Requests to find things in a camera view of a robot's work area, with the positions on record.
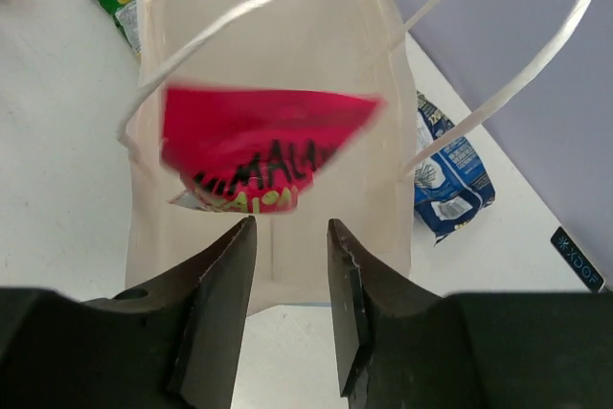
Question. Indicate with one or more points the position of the black right corner label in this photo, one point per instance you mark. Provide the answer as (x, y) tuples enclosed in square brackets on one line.
[(586, 271)]

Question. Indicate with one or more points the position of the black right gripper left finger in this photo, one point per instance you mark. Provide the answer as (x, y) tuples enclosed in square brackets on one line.
[(171, 342)]

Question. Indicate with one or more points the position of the red snack packet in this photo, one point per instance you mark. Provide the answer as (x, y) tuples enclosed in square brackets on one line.
[(253, 151)]

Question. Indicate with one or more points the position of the dark blue snack bag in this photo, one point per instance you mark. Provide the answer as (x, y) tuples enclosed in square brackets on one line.
[(451, 187)]

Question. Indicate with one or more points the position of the light blue paper bag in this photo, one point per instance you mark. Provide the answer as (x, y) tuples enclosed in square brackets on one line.
[(353, 45)]

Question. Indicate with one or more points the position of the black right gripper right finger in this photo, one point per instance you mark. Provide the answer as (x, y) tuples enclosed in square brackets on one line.
[(399, 345)]

